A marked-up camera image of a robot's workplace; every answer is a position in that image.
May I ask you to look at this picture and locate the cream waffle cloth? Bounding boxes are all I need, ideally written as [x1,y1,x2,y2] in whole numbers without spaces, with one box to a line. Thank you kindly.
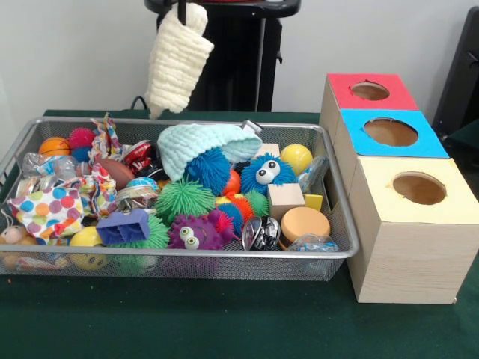
[144,2,216,120]

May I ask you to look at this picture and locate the red black packet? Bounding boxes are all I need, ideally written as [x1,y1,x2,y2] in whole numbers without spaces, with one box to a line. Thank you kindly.
[123,139,162,179]

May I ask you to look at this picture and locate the clear blue plastic packet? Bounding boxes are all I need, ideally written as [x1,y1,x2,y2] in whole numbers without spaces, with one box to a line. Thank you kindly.
[297,157,331,194]

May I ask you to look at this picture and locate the clear mesh bin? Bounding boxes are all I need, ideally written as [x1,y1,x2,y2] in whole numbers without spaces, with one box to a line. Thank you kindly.
[0,116,360,281]

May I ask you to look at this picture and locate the wooden box with three holes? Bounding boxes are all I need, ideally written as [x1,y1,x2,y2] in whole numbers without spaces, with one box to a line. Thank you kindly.
[320,73,479,305]

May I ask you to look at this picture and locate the mint green knit cloth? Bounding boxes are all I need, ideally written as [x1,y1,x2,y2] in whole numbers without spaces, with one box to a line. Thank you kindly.
[156,123,263,182]

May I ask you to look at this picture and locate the pink spiky ball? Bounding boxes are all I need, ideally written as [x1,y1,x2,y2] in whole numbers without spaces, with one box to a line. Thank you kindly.
[67,127,97,150]

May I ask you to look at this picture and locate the brown toy football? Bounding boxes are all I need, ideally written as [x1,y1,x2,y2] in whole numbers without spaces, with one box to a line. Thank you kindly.
[97,157,136,191]

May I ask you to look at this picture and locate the blue globe ball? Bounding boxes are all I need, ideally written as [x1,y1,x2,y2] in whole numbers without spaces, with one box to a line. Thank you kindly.
[126,177,159,191]

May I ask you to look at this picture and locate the blue fuzzy ball with eyes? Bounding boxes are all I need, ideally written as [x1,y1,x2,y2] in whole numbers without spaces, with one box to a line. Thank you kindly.
[239,153,297,197]

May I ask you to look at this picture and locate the small orange basketball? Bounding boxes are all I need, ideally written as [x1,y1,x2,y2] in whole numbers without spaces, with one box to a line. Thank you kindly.
[38,137,72,159]

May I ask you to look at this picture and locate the small green spiky ball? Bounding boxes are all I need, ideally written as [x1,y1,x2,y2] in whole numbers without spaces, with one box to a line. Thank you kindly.
[153,178,216,224]

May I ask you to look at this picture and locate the silver can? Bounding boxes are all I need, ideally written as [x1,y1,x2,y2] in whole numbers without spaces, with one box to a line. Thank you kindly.
[115,185,159,212]

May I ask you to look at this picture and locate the wooden cube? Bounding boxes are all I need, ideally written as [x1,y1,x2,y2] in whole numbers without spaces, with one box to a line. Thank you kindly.
[267,183,306,220]

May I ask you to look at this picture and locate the purple spiky ball with eyes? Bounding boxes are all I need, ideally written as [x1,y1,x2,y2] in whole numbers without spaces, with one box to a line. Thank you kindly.
[168,209,234,251]

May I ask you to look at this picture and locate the purple plastic block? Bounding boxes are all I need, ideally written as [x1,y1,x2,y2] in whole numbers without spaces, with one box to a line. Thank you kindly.
[96,209,151,246]

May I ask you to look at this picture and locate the large green spiky ball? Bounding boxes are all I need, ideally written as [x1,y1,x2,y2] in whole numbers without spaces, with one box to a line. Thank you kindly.
[112,214,172,251]

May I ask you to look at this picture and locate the yellow block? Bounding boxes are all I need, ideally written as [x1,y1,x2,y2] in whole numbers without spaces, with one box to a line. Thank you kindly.
[303,193,324,213]

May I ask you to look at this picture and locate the polka dot cloth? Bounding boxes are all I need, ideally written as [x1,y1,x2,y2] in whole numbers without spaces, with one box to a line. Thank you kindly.
[7,176,113,245]

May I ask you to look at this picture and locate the round wooden disc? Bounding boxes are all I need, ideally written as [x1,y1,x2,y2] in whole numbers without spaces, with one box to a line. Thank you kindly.
[278,206,332,248]

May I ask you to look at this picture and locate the yellow smiley ball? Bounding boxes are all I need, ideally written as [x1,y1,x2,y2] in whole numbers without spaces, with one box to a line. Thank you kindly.
[69,227,110,271]

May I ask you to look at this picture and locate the clear crumpled plastic packet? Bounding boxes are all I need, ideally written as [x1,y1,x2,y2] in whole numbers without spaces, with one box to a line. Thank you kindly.
[288,233,341,254]

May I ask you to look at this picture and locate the black chair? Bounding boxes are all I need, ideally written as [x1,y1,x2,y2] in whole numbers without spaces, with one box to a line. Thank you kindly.
[434,7,479,139]

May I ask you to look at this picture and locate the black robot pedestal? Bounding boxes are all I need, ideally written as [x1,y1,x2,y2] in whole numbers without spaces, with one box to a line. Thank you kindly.
[144,0,302,113]

